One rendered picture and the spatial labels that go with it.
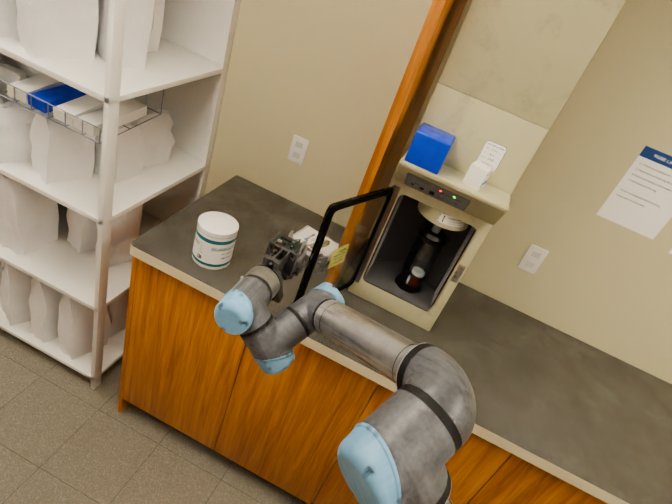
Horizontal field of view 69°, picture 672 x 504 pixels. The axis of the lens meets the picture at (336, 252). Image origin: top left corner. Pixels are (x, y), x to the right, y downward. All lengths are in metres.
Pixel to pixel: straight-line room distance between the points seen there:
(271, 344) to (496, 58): 0.91
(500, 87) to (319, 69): 0.80
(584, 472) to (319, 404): 0.82
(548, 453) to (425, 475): 0.99
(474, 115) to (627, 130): 0.64
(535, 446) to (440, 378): 0.95
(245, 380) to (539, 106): 1.28
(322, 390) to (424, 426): 1.02
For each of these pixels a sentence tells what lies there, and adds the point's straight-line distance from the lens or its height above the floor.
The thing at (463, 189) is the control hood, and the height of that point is 1.51.
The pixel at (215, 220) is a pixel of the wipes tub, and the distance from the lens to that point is 1.63.
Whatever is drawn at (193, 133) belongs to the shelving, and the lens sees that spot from 2.32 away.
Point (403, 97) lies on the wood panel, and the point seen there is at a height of 1.66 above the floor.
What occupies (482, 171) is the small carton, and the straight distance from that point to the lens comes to 1.39.
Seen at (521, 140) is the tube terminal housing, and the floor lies 1.66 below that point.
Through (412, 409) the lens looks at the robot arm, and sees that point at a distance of 0.70.
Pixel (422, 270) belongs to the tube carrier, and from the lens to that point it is 1.70.
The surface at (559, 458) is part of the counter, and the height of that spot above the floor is 0.94.
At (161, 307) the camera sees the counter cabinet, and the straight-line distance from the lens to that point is 1.84.
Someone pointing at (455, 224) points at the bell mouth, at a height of 1.34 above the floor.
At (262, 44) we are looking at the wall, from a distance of 2.07.
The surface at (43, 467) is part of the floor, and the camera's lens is 2.31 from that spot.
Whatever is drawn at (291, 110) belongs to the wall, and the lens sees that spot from 2.06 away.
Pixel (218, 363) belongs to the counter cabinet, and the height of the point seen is 0.60.
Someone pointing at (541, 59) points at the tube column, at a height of 1.86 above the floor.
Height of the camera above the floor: 1.99
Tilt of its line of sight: 33 degrees down
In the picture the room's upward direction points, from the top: 21 degrees clockwise
